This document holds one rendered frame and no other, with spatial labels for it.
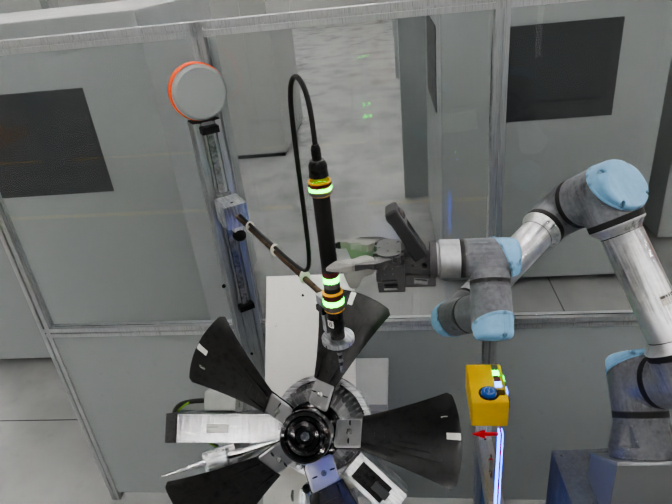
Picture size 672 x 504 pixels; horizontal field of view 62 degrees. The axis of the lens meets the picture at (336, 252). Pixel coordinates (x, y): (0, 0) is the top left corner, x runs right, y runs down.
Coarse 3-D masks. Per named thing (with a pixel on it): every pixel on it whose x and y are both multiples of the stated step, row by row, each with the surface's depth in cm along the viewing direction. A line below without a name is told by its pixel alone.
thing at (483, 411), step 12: (468, 372) 162; (480, 372) 162; (468, 384) 159; (480, 384) 157; (492, 384) 157; (504, 384) 157; (468, 396) 161; (480, 396) 153; (504, 396) 152; (480, 408) 152; (492, 408) 152; (504, 408) 151; (480, 420) 154; (492, 420) 154; (504, 420) 154
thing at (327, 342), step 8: (320, 296) 117; (320, 304) 117; (320, 312) 117; (328, 328) 119; (344, 328) 121; (328, 336) 119; (352, 336) 118; (328, 344) 116; (336, 344) 116; (344, 344) 116
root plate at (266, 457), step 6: (276, 444) 130; (270, 450) 130; (276, 450) 131; (282, 450) 132; (264, 456) 131; (270, 456) 131; (276, 456) 132; (282, 456) 133; (264, 462) 131; (270, 462) 132; (276, 462) 133; (282, 462) 134; (288, 462) 135; (276, 468) 134; (282, 468) 135
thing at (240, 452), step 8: (272, 440) 141; (240, 448) 141; (248, 448) 141; (256, 448) 140; (264, 448) 140; (232, 456) 141; (240, 456) 141; (192, 464) 142; (200, 464) 142; (176, 472) 143
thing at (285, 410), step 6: (270, 396) 133; (276, 396) 132; (270, 402) 135; (276, 402) 134; (282, 402) 132; (270, 408) 137; (282, 408) 133; (288, 408) 132; (270, 414) 138; (276, 414) 136; (282, 414) 135; (288, 414) 133; (282, 420) 136
